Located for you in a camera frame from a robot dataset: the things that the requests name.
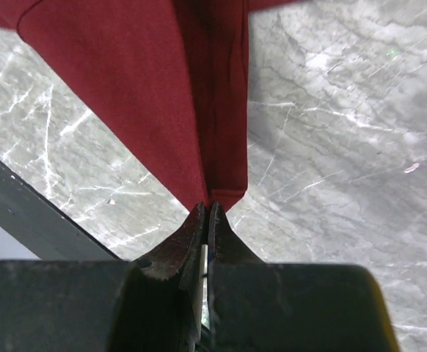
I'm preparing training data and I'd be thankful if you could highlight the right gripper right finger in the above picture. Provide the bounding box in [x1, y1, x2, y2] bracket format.
[207, 203, 399, 351]

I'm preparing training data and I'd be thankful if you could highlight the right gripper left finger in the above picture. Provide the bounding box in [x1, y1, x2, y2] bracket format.
[0, 203, 205, 351]

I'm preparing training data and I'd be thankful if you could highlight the dark red t-shirt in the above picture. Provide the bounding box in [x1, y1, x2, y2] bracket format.
[0, 0, 310, 214]

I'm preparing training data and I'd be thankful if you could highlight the black base beam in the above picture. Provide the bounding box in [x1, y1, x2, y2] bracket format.
[0, 161, 119, 260]

